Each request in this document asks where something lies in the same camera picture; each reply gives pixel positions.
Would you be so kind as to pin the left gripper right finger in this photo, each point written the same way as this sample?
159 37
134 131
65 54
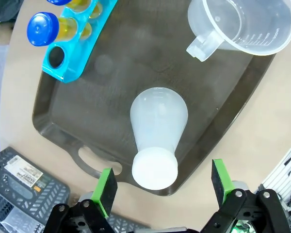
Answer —
223 187

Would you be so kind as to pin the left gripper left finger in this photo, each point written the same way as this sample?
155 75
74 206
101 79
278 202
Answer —
104 194

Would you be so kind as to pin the white plastic conical flask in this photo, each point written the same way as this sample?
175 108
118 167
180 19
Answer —
157 136

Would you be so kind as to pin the large clear measuring jug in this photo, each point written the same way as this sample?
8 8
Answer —
247 24

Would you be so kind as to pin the yellow tube with blue cap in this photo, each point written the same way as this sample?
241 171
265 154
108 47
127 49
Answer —
42 29

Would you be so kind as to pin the grey basket with label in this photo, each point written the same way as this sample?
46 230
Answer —
26 194

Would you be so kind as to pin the dark brown serving tray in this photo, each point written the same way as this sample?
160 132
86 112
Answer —
116 97

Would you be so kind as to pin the blue test tube rack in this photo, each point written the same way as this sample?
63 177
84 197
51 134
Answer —
72 60

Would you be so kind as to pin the white tool wall panel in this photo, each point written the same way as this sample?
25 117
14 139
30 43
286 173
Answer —
286 174

